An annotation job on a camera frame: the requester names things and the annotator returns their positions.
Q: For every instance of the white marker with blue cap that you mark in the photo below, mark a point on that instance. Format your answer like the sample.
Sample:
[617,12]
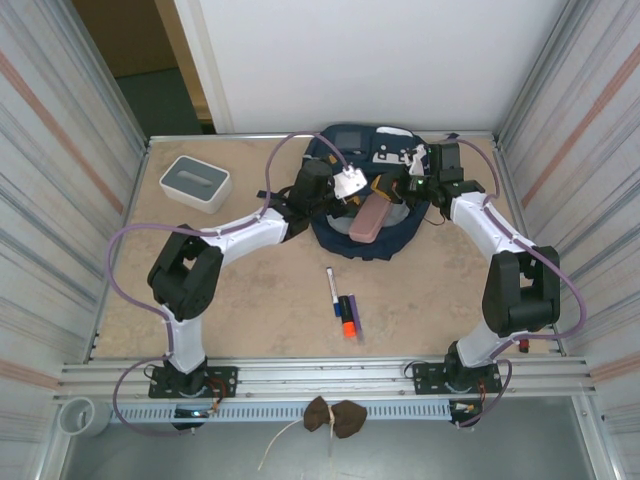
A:
[331,285]

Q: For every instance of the purple pen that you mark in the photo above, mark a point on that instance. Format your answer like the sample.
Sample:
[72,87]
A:
[356,310]

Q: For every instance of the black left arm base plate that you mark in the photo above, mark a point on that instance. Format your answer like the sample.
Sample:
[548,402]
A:
[225,377]

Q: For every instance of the pink pencil case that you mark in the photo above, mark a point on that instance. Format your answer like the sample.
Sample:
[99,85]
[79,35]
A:
[369,220]

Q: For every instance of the navy blue student backpack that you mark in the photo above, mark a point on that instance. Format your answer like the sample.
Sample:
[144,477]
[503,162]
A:
[350,250]

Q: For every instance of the white tissue box grey top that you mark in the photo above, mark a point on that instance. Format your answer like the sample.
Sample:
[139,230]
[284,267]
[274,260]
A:
[195,182]

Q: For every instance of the thin aluminium frame rail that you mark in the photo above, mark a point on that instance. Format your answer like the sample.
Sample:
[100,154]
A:
[225,136]

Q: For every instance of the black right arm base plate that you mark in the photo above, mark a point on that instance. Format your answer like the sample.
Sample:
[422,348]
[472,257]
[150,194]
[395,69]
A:
[425,375]

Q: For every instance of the small red connector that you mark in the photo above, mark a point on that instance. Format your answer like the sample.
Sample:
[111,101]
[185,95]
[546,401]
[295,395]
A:
[524,345]

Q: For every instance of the tape roll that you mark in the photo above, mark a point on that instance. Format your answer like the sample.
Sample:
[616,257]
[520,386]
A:
[95,417]

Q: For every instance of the black orange highlighter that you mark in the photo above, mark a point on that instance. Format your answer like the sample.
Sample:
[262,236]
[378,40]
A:
[347,320]

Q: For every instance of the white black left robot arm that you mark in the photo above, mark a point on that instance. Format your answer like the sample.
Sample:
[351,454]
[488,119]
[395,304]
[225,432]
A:
[250,230]

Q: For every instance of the wide aluminium frame rail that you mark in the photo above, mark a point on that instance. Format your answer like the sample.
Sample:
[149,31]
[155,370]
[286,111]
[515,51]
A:
[325,372]

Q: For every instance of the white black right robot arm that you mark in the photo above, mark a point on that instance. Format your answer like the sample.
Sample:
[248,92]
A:
[480,220]

